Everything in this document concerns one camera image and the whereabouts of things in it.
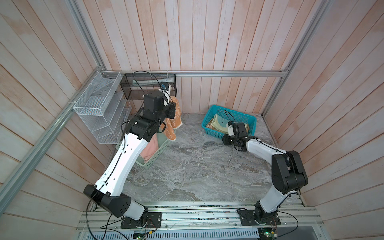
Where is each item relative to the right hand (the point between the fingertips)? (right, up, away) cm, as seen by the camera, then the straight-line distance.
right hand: (224, 137), depth 97 cm
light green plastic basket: (-40, -4, -1) cm, 40 cm away
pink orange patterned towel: (-32, +8, -24) cm, 41 cm away
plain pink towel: (-48, -8, -1) cm, 49 cm away
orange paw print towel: (-8, +7, +11) cm, 15 cm away
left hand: (-32, +17, -28) cm, 46 cm away
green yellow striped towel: (0, +10, +14) cm, 17 cm away
